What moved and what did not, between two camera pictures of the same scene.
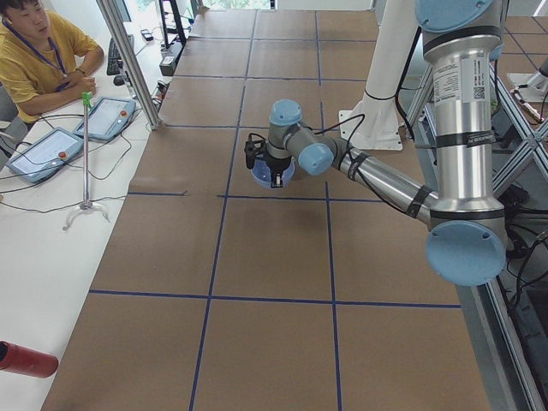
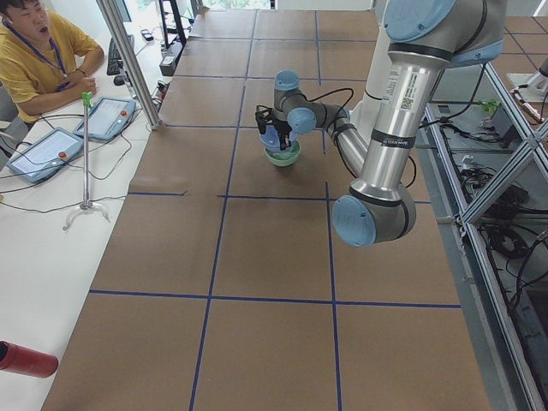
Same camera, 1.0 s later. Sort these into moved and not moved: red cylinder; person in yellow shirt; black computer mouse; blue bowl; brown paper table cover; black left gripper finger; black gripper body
Moved: black left gripper finger; blue bowl; black gripper body
Not moved: brown paper table cover; person in yellow shirt; red cylinder; black computer mouse
